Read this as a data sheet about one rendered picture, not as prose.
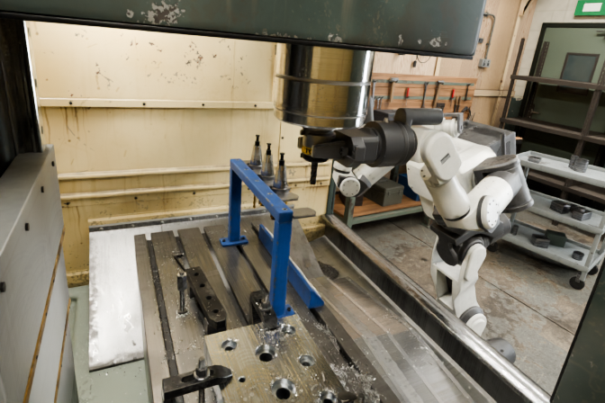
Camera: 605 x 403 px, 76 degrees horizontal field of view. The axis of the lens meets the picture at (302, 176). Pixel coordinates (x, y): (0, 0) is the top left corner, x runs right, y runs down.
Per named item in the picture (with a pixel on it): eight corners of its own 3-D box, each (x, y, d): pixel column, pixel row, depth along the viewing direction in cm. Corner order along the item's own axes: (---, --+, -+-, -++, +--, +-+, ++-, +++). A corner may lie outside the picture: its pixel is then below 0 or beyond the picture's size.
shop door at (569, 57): (585, 219, 448) (663, -4, 372) (582, 219, 444) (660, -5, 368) (500, 186, 536) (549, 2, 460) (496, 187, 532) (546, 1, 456)
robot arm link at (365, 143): (322, 111, 74) (374, 111, 79) (317, 159, 77) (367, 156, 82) (358, 126, 63) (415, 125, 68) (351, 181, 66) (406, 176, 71)
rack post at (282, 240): (288, 306, 113) (296, 213, 104) (296, 317, 109) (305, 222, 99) (256, 313, 109) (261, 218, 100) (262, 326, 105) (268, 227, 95)
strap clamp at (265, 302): (259, 323, 106) (262, 276, 101) (277, 358, 94) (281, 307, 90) (248, 326, 104) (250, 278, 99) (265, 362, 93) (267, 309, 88)
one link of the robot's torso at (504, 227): (486, 225, 162) (483, 190, 153) (514, 239, 151) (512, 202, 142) (435, 257, 154) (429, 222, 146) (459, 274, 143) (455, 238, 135)
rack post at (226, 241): (244, 237, 151) (247, 165, 141) (248, 243, 146) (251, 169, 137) (219, 240, 146) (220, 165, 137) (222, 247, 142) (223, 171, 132)
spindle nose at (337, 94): (255, 112, 68) (257, 40, 64) (323, 110, 77) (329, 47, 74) (312, 133, 56) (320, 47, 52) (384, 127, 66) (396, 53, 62)
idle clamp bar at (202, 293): (200, 283, 120) (201, 265, 118) (230, 338, 99) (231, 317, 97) (184, 287, 118) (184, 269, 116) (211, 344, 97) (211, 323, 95)
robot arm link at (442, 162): (392, 137, 79) (418, 181, 86) (423, 148, 72) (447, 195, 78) (415, 117, 80) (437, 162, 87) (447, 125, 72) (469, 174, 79)
